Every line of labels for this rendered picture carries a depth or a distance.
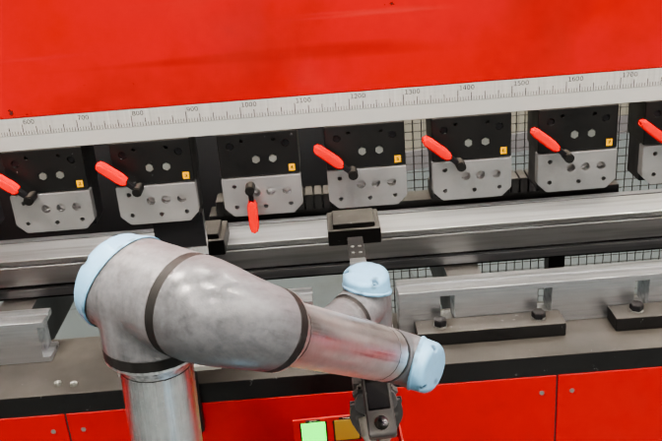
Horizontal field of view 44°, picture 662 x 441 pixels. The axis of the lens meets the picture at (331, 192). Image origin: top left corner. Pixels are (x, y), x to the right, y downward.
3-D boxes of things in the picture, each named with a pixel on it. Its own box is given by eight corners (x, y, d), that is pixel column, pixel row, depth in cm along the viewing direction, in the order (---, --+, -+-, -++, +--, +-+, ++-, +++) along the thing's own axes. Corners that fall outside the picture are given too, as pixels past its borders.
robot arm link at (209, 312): (252, 268, 79) (458, 333, 119) (173, 244, 85) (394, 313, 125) (215, 386, 78) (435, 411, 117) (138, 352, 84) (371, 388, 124)
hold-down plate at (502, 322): (418, 347, 166) (417, 335, 165) (414, 333, 171) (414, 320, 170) (565, 336, 166) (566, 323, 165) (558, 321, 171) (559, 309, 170)
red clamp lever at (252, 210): (249, 235, 156) (243, 187, 152) (251, 225, 159) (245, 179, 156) (259, 234, 156) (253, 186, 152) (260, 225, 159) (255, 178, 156)
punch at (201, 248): (159, 259, 165) (151, 217, 162) (160, 255, 167) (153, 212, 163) (208, 255, 165) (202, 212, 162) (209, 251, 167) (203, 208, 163)
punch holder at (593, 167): (537, 193, 158) (539, 110, 152) (526, 177, 166) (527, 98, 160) (615, 187, 159) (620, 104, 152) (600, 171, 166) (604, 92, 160)
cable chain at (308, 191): (217, 217, 203) (215, 202, 202) (219, 207, 209) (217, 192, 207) (366, 205, 203) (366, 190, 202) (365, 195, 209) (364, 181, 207)
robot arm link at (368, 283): (328, 278, 129) (359, 252, 134) (333, 335, 134) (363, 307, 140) (369, 292, 124) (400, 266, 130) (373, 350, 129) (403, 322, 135)
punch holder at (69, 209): (18, 233, 158) (-1, 153, 152) (32, 216, 166) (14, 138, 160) (96, 227, 158) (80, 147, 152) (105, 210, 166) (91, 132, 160)
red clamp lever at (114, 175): (97, 162, 149) (143, 192, 152) (101, 156, 153) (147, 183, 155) (92, 170, 150) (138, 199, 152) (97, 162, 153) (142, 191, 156)
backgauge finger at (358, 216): (331, 278, 173) (329, 256, 171) (327, 226, 197) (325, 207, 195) (387, 273, 173) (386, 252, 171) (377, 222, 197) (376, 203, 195)
